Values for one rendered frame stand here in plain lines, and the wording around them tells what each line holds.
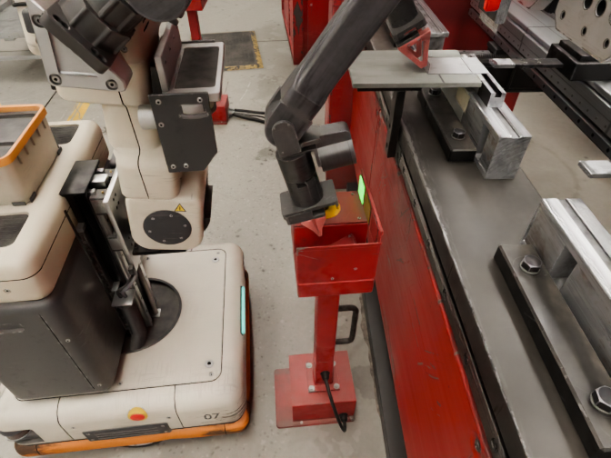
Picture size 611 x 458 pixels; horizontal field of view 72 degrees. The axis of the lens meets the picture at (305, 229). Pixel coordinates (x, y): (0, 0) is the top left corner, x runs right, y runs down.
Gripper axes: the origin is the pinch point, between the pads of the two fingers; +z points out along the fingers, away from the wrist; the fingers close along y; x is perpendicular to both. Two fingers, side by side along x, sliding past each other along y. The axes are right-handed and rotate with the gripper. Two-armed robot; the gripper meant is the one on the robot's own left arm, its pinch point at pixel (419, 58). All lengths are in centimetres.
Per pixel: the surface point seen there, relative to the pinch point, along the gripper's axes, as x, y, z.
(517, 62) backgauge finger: -18.3, 0.9, 12.1
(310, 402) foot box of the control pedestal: 66, -32, 66
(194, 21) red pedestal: 92, 164, -9
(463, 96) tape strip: -5.1, -4.0, 10.8
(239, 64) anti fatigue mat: 111, 251, 46
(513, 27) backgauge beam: -29, 37, 23
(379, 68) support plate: 8.2, -0.7, -2.8
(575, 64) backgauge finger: -27.3, -4.3, 15.7
